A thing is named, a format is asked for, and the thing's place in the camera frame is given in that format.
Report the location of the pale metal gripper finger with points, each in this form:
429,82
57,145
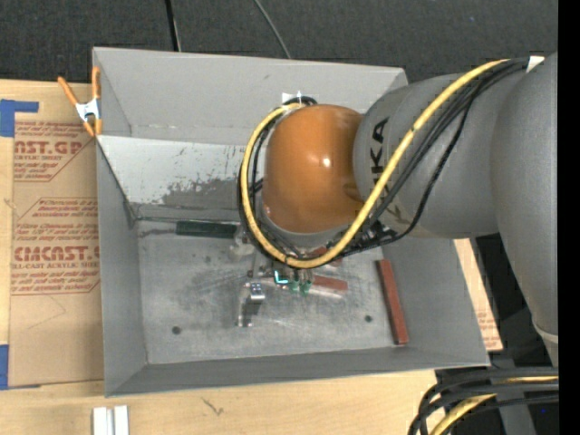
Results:
248,311
242,247

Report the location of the dark green flat block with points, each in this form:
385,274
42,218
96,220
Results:
206,228

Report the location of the red-brown flat block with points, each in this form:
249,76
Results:
333,283
392,302

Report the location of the brown cardboard board red print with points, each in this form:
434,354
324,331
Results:
50,315

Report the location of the grey metal bin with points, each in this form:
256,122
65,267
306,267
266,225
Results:
190,288

